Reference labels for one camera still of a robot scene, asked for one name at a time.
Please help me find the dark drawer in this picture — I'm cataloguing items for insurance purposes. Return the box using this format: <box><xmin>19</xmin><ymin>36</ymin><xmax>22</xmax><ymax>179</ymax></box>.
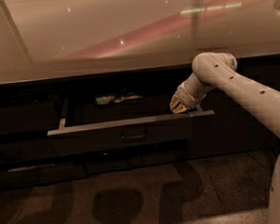
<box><xmin>86</xmin><ymin>150</ymin><xmax>182</xmax><ymax>174</ymax></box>
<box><xmin>48</xmin><ymin>93</ymin><xmax>214</xmax><ymax>155</ymax></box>
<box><xmin>0</xmin><ymin>103</ymin><xmax>58</xmax><ymax>136</ymax></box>
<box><xmin>0</xmin><ymin>162</ymin><xmax>88</xmax><ymax>191</ymax></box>
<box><xmin>0</xmin><ymin>139</ymin><xmax>56</xmax><ymax>166</ymax></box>

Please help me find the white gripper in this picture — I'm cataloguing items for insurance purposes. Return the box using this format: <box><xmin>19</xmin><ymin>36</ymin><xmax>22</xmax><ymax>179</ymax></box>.
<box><xmin>170</xmin><ymin>73</ymin><xmax>213</xmax><ymax>114</ymax></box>

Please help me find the green snack bag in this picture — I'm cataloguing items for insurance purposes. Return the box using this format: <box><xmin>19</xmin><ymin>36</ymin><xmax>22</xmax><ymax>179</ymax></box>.
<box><xmin>95</xmin><ymin>92</ymin><xmax>142</xmax><ymax>105</ymax></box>

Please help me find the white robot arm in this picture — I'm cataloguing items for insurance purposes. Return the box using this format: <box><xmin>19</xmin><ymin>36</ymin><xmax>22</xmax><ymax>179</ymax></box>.
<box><xmin>170</xmin><ymin>53</ymin><xmax>280</xmax><ymax>224</ymax></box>

